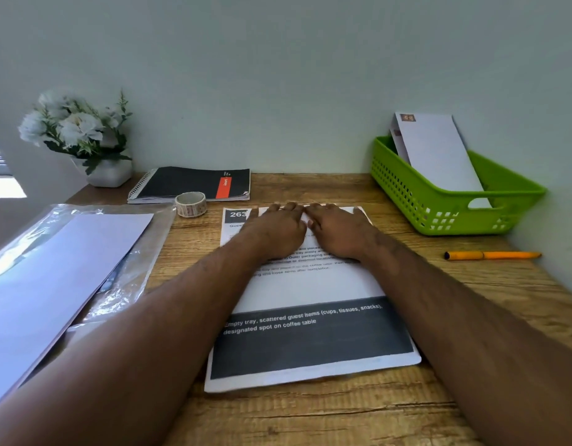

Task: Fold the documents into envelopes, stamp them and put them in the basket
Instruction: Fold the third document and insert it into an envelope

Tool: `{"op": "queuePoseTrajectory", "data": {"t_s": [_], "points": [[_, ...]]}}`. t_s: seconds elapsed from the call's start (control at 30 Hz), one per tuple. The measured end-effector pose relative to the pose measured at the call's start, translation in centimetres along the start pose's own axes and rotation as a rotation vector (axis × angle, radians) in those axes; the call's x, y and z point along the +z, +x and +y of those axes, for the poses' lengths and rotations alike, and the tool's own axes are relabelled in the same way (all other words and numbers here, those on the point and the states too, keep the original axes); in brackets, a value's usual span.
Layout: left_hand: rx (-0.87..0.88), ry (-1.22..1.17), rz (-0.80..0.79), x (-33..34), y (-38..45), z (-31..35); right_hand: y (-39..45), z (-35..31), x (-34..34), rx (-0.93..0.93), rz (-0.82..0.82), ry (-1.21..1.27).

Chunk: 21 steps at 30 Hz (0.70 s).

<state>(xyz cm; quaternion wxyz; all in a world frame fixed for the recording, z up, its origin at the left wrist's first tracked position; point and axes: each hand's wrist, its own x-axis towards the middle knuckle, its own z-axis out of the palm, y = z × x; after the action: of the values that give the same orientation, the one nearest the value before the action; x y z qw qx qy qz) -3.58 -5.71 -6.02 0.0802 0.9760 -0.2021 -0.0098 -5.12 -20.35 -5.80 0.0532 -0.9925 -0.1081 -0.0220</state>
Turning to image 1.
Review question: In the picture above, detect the person's left hand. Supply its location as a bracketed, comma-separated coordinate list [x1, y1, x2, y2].
[241, 202, 309, 263]

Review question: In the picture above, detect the person's right hand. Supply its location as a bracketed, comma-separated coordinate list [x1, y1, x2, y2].
[305, 203, 382, 264]

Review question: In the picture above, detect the printed white paper sheet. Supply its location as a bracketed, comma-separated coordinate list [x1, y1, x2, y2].
[204, 206, 422, 394]

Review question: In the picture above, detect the person's right forearm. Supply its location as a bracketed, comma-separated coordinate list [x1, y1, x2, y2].
[359, 234, 572, 446]

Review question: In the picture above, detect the person's left forearm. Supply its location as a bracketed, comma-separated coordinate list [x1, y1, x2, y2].
[0, 238, 293, 446]

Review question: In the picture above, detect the roll of printed tape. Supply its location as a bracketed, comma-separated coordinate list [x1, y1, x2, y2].
[175, 191, 208, 218]

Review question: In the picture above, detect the black spiral notebook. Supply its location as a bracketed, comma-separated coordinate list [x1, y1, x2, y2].
[127, 166, 252, 205]

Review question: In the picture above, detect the white envelope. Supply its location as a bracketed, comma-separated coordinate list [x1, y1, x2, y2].
[394, 112, 492, 209]
[389, 127, 412, 167]

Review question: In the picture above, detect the green plastic basket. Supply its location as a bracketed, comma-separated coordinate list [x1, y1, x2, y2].
[371, 135, 547, 236]

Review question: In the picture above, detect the clear plastic sleeve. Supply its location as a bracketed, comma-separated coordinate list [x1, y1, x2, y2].
[0, 203, 177, 349]

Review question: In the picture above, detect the orange pen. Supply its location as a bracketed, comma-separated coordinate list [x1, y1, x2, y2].
[444, 250, 542, 261]

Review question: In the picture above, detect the white flower pot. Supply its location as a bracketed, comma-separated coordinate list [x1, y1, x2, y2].
[71, 155, 133, 188]

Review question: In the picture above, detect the white artificial flower bunch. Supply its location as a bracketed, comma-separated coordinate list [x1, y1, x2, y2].
[18, 88, 133, 176]

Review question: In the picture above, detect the blank white paper stack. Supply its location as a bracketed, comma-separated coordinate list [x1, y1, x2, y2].
[0, 213, 155, 410]

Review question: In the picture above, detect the window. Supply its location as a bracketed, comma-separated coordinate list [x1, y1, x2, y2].
[0, 137, 27, 199]

